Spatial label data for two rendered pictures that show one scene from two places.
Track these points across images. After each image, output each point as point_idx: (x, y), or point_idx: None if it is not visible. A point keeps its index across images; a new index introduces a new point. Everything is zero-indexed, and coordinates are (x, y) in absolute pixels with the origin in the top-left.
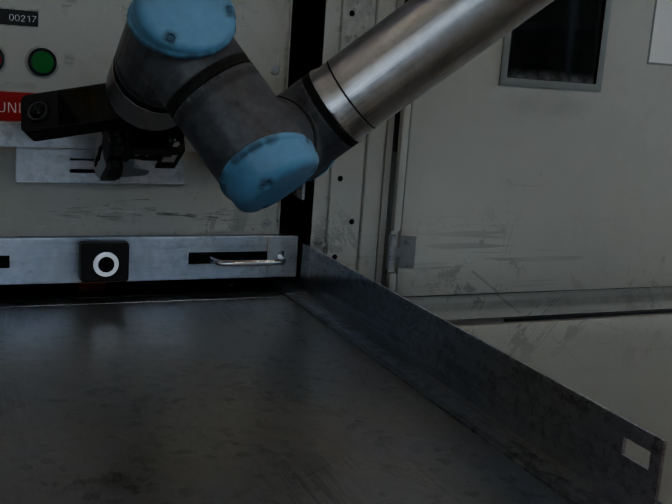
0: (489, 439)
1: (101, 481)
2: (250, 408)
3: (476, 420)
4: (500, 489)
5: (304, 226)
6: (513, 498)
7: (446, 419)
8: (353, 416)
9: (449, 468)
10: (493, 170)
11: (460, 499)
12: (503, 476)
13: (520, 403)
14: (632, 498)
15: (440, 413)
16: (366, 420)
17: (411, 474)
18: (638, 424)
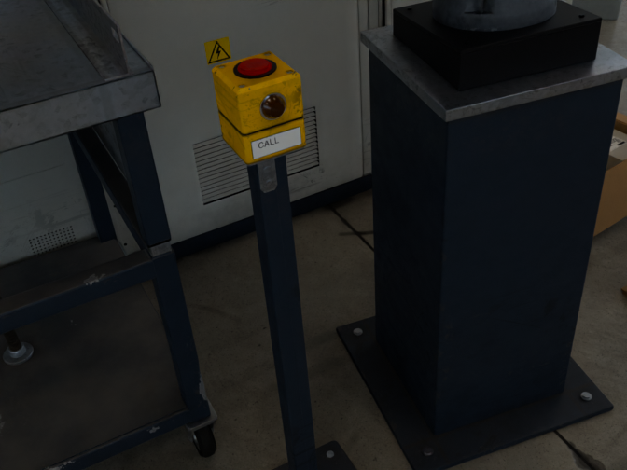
0: (74, 37)
1: None
2: None
3: (75, 27)
4: (59, 67)
5: None
6: (62, 71)
7: (59, 29)
8: (0, 36)
9: (37, 60)
10: None
11: (31, 76)
12: (67, 59)
13: (89, 12)
14: (121, 60)
15: (58, 25)
16: (6, 37)
17: (12, 66)
18: (313, 2)
